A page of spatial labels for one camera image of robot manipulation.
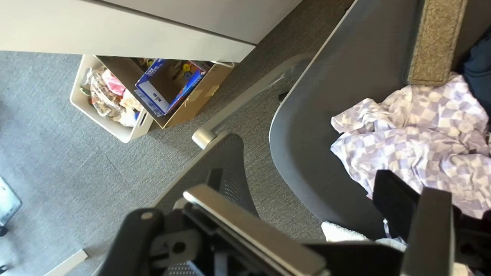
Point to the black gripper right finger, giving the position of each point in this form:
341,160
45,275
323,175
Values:
427,235

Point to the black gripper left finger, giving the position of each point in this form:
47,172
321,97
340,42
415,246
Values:
139,246

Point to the purple white patterned garment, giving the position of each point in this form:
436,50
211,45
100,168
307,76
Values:
424,143

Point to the black mesh office chair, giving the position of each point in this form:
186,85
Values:
327,77

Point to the cream cloth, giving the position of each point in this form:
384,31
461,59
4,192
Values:
347,234

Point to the white storage bin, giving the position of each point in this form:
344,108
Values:
110,100

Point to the brown cardboard box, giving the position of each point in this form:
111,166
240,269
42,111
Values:
205,97

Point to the blue printed box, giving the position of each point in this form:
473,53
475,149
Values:
169,85

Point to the dark navy garment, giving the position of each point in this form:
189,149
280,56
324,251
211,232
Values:
479,71

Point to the large whiteboard panel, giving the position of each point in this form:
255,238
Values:
128,31

